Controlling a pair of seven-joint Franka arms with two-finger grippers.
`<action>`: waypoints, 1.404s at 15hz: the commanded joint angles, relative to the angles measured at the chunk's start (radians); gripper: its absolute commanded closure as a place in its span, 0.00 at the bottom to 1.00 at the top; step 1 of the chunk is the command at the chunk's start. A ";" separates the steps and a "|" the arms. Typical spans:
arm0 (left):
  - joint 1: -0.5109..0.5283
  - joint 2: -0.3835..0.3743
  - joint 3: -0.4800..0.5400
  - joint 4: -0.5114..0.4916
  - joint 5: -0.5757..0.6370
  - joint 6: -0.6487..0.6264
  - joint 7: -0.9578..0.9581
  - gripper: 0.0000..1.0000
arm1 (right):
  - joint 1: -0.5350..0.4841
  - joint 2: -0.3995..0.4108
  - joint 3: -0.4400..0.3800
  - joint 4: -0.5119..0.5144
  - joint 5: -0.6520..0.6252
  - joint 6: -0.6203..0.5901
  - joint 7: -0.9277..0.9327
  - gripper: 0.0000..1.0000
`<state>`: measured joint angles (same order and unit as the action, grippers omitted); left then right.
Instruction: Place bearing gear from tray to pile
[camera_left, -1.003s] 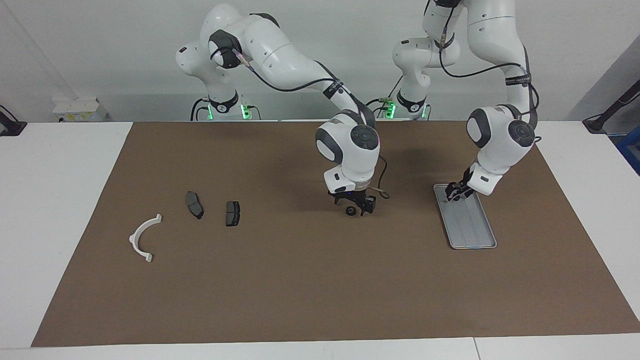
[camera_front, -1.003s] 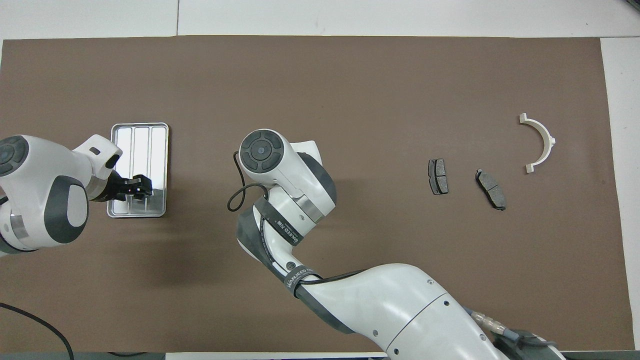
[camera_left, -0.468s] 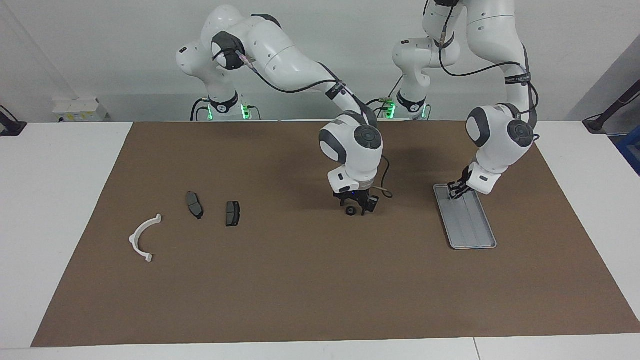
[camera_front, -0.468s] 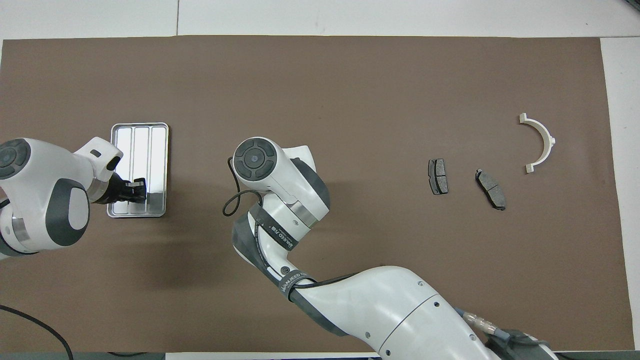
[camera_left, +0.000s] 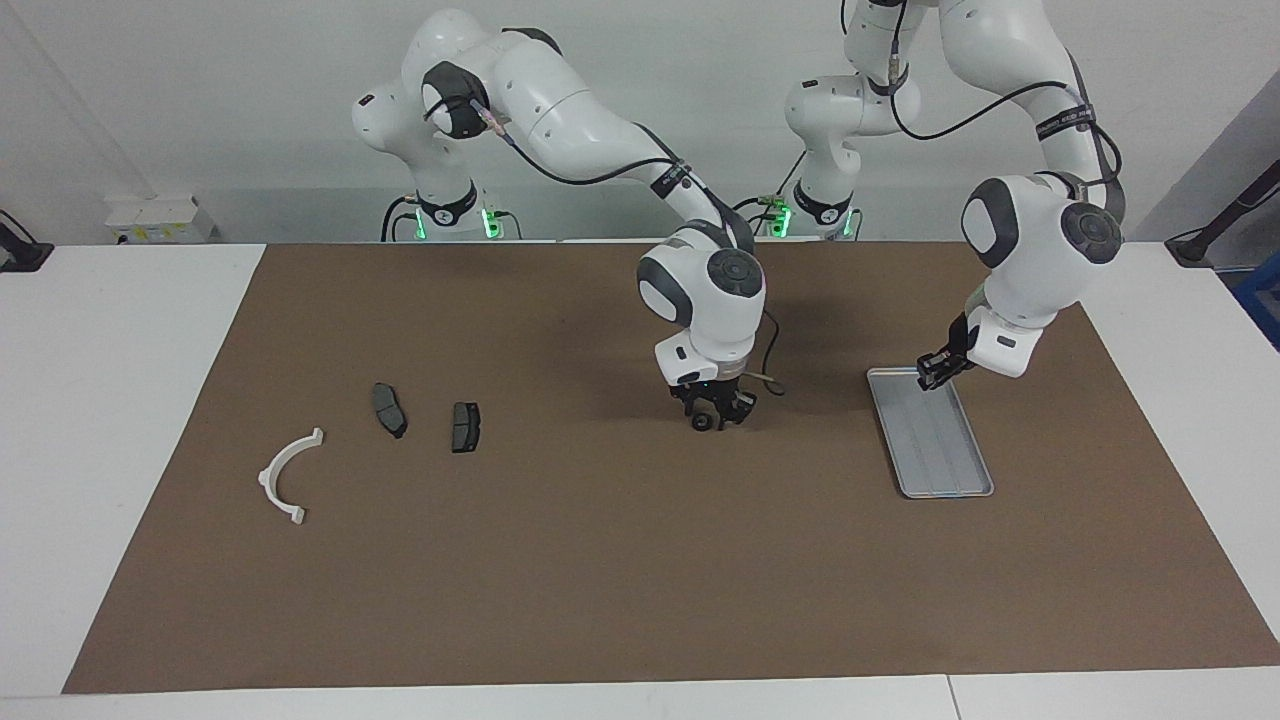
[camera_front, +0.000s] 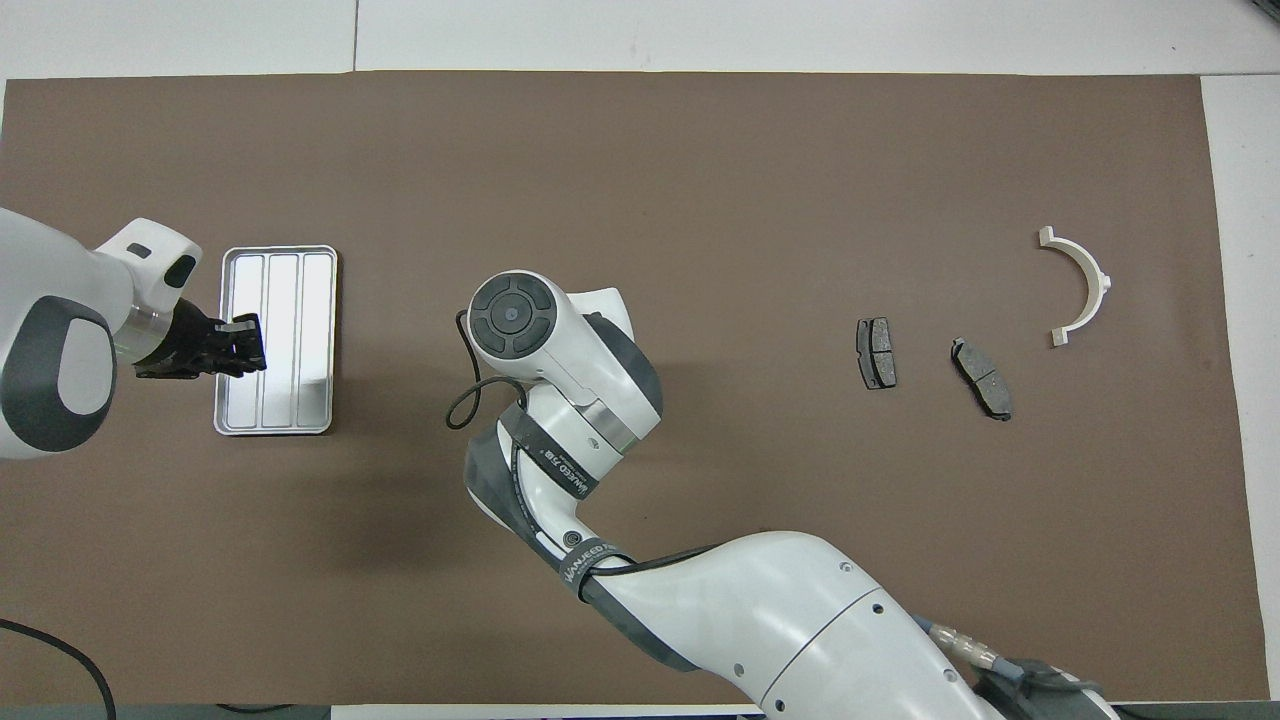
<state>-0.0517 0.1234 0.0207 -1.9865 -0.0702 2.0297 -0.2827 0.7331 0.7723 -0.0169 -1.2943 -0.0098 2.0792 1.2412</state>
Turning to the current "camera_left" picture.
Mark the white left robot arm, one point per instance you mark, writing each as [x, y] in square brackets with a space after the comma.
[1040, 240]

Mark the brown table mat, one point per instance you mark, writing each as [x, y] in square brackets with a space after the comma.
[600, 560]

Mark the white curved plastic bracket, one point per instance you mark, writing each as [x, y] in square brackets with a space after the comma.
[270, 480]

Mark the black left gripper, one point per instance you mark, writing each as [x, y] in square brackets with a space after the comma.
[960, 350]

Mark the black table clamp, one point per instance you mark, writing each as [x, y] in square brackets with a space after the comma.
[20, 255]

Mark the silver metal tray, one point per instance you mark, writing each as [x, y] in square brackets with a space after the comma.
[945, 450]

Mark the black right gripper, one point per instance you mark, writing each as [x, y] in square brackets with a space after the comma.
[712, 395]

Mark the white box with yellow labels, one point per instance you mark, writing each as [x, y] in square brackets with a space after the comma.
[160, 218]

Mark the dark grey brake pad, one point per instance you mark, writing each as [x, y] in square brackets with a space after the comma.
[386, 410]
[465, 428]

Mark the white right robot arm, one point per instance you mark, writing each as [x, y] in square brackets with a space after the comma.
[580, 120]

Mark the blue plastic crate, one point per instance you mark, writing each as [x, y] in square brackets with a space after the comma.
[1262, 300]

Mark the small metal connector plug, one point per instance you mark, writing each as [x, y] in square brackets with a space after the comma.
[770, 200]

